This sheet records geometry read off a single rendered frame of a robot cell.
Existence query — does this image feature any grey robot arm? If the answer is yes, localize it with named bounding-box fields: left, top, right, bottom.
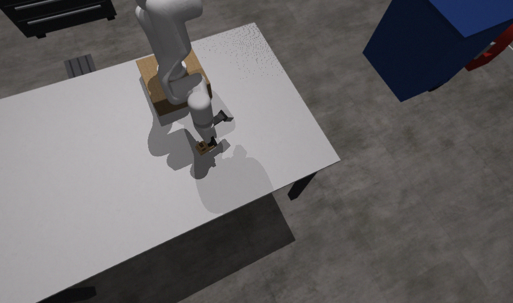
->
left=135, top=0, right=234, bottom=128

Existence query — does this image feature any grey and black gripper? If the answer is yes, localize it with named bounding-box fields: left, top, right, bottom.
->
left=194, top=123, right=218, bottom=147

